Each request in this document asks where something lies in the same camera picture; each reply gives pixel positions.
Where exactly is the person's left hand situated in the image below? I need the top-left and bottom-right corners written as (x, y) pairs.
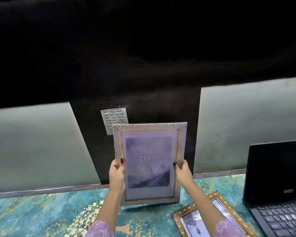
top-left (109, 158), bottom-right (125, 195)

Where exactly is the person's right hand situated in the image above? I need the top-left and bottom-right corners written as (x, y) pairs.
top-left (173, 159), bottom-right (194, 187)

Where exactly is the silver picture frame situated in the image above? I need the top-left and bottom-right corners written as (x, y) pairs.
top-left (113, 122), bottom-right (187, 207)

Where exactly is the person's left forearm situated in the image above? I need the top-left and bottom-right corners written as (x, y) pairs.
top-left (85, 189), bottom-right (124, 237)

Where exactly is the person's right forearm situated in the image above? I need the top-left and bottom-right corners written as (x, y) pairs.
top-left (181, 180), bottom-right (245, 237)

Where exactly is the white adhesive hook sheet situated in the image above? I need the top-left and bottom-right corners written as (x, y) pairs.
top-left (100, 108), bottom-right (129, 135)

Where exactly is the teal floral tablecloth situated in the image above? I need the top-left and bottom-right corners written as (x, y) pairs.
top-left (0, 174), bottom-right (264, 237)

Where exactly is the black laptop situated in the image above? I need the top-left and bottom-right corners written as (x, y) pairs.
top-left (242, 140), bottom-right (296, 237)

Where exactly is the black cloth backdrop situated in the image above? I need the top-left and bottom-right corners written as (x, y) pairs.
top-left (0, 0), bottom-right (296, 185)

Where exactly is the gold ornate picture frame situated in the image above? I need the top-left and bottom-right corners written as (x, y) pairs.
top-left (172, 191), bottom-right (257, 237)

